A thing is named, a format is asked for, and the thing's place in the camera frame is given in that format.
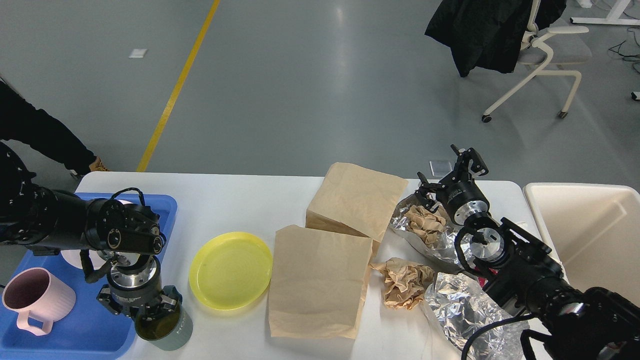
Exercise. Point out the aluminium foil sheet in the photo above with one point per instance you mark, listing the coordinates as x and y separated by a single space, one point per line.
461 308
444 255

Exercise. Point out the crumpled brown paper ball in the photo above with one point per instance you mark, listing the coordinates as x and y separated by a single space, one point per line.
405 282

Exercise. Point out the rear brown paper bag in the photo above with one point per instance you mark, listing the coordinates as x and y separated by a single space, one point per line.
355 201

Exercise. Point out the lower aluminium foil sheet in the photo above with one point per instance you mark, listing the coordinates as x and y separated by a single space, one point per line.
461 308

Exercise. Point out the brown paper bag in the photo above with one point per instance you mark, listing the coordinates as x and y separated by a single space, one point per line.
355 201
319 283

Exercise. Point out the person in black clothes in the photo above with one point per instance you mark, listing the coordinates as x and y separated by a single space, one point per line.
21 121

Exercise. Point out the pink ribbed mug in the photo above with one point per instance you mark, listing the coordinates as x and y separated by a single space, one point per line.
39 299

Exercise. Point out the front brown paper bag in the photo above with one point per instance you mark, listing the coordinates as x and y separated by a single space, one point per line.
319 283

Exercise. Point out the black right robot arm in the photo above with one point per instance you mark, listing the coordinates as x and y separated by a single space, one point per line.
597 324

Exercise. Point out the pink plate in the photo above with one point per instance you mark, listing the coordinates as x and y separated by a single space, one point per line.
72 259

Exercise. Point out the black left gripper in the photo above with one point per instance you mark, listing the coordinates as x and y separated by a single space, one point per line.
137 289

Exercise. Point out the black jacket on chair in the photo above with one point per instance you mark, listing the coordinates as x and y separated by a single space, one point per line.
484 34

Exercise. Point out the crumpled paper in foil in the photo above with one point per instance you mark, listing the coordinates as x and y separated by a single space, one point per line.
426 225

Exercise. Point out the white plastic bin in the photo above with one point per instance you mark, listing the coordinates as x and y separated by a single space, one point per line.
595 233

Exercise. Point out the blue plastic tray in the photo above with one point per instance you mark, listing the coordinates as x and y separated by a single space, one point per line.
89 331

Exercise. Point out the white desk base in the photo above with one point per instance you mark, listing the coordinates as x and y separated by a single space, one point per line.
615 16

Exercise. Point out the white office chair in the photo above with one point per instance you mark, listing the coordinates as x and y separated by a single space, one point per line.
545 55

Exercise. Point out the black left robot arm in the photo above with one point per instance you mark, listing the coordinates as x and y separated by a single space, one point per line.
117 241

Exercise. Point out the yellow plate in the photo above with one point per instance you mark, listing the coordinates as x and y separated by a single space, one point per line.
231 271

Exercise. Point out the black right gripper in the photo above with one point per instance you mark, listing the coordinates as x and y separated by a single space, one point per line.
461 199

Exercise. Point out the upper aluminium foil sheet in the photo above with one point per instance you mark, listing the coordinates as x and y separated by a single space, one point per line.
444 255

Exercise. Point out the green grey mug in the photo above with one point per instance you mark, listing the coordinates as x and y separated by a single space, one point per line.
168 330

